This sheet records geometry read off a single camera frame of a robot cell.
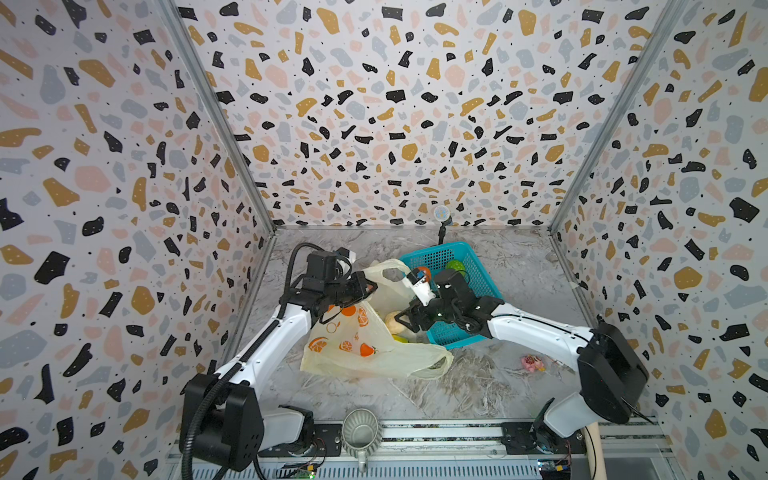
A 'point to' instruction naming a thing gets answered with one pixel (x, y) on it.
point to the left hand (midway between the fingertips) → (379, 281)
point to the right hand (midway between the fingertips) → (398, 308)
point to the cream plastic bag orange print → (352, 340)
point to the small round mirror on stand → (442, 214)
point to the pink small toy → (533, 363)
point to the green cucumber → (399, 339)
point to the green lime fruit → (458, 266)
